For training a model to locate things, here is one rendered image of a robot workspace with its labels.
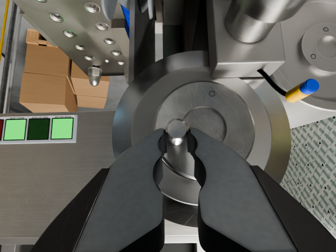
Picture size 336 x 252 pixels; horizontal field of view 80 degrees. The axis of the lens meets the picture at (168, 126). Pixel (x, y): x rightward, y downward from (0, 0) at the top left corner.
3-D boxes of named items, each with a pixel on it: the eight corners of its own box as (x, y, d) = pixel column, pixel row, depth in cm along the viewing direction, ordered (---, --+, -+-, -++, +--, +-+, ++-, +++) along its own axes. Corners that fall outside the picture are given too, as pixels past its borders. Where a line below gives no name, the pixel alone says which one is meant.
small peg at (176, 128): (192, 136, 12) (170, 144, 12) (188, 141, 15) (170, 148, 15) (183, 114, 12) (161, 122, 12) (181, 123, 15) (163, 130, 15)
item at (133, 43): (135, -76, 22) (133, 84, 19) (155, 46, 45) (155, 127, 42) (131, -75, 22) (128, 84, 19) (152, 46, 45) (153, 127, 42)
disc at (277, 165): (285, 51, 18) (299, 232, 15) (282, 54, 18) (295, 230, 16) (118, 48, 18) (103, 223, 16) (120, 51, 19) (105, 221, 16)
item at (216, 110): (271, 164, 14) (168, 193, 14) (259, 164, 16) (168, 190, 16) (236, 68, 15) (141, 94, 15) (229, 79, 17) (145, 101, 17)
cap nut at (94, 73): (99, 66, 52) (98, 83, 51) (104, 72, 55) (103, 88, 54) (85, 67, 52) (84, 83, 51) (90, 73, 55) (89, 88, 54)
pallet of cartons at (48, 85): (53, 78, 305) (49, 125, 292) (14, 26, 188) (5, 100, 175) (113, 83, 326) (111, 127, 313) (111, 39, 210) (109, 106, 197)
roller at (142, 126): (268, 67, 17) (277, 209, 15) (212, 123, 43) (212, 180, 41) (135, 64, 18) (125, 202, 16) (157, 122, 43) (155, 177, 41)
